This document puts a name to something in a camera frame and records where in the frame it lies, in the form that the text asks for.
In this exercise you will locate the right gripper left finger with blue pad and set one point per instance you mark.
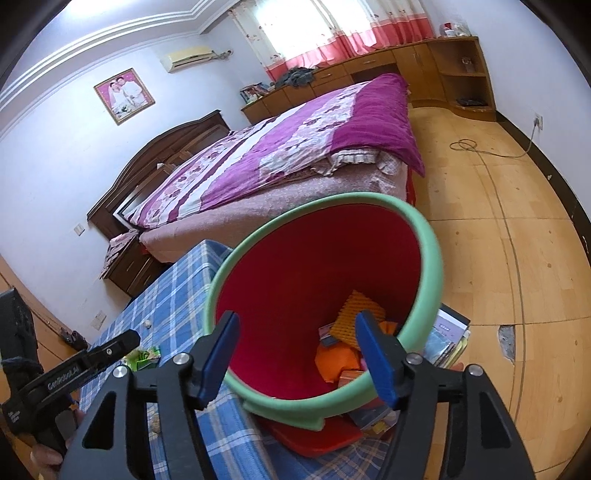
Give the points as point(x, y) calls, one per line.
point(113, 441)

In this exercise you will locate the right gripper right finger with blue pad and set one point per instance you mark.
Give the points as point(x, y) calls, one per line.
point(482, 441)

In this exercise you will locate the green snack wrapper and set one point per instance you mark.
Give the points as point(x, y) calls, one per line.
point(141, 359)

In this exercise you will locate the orange cardboard box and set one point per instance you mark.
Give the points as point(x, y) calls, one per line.
point(349, 376)

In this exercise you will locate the teal white carton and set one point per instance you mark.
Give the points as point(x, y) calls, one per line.
point(326, 338)

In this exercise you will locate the person's left hand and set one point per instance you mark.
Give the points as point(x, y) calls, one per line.
point(47, 461)

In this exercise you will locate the black power strip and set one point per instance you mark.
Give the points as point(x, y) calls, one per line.
point(74, 339)

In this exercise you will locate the stack of books under bin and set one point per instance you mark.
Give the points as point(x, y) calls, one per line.
point(445, 344)

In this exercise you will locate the blue plaid tablecloth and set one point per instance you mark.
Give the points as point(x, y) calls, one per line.
point(175, 305)

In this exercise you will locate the dark wooden nightstand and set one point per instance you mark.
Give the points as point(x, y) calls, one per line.
point(132, 268)

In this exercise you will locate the clothes on nightstand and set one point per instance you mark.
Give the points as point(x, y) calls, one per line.
point(116, 246)

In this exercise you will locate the red bin green rim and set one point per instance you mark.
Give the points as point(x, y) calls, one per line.
point(293, 275)

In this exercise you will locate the dark wooden headboard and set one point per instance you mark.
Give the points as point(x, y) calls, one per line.
point(147, 170)

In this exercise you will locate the framed wedding photo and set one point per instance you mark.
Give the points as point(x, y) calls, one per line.
point(124, 95)

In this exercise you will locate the bed with purple quilt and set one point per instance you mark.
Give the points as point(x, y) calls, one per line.
point(355, 139)

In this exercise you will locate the books on cabinet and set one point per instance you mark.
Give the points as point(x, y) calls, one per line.
point(254, 92)

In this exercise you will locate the grey clothes pile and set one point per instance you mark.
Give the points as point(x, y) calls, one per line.
point(296, 77)

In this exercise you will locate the items on cabinet corner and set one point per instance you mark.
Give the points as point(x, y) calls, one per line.
point(455, 30)

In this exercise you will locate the floral red curtain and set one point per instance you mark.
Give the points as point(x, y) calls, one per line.
point(316, 33)

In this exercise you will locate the wall air conditioner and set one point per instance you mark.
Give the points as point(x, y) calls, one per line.
point(176, 60)

